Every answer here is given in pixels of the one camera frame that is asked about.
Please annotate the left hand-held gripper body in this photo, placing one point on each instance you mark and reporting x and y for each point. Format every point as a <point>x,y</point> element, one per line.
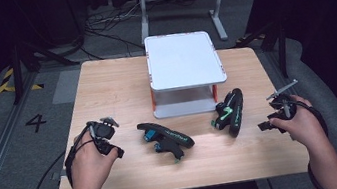
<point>103,131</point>

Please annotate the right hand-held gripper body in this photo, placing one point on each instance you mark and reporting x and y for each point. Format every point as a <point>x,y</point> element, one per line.
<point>284,107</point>

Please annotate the white two-tier shoe rack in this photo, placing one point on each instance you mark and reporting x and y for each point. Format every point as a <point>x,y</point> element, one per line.
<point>182,62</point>

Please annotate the person's right hand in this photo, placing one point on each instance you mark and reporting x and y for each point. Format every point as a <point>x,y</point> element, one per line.
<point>299,128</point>

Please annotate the person's left hand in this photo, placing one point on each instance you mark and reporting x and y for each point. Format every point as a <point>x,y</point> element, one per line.
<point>89,163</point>

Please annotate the black tripod stand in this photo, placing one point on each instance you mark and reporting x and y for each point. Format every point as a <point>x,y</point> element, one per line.
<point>281,47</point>
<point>18,69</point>

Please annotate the grey tape strip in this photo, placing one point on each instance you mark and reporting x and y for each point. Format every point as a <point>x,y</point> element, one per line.
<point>57,175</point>

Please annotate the yellow and black floor tape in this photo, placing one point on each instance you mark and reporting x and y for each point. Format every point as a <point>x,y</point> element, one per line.
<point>6,81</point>

